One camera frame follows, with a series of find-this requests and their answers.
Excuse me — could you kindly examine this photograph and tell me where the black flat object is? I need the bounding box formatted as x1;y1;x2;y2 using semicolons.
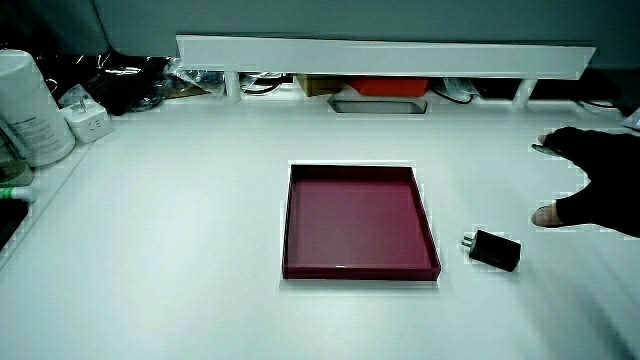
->
0;198;30;251

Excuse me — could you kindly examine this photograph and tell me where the dark red tray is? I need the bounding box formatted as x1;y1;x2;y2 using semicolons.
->
281;163;442;281

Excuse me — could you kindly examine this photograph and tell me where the clear glass jar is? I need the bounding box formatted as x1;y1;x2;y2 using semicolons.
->
0;117;34;186

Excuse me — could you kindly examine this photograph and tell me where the white desk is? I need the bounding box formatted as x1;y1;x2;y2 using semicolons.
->
0;84;640;360

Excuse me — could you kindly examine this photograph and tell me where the person's right hand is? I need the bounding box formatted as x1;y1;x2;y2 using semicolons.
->
530;126;640;239

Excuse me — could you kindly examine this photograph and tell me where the white cylindrical container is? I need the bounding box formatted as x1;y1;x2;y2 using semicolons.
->
0;48;77;168

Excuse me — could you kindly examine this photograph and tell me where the orange box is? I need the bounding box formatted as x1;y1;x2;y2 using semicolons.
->
348;76;431;98

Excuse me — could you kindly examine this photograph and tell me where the black charger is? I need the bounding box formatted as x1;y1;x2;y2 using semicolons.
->
461;229;522;273

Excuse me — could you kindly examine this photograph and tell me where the white power adapter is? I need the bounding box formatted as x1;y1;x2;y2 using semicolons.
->
60;98;115;145

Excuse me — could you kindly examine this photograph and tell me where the clear plastic wrap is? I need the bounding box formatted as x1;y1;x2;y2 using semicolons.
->
162;57;226;98

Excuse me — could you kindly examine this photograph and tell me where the white desk shelf riser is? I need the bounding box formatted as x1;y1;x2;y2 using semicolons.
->
175;34;597;109

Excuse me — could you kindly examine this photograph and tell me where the green and white tube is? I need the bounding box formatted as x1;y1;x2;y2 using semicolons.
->
0;185;37;203

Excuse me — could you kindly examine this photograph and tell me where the brown cardboard box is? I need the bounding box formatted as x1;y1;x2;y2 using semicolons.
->
294;74;351;98

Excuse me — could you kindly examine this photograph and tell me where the black cable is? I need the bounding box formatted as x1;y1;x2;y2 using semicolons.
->
430;85;475;105

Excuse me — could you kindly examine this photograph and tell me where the black plastic bag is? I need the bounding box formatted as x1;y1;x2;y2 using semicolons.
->
37;48;171;117

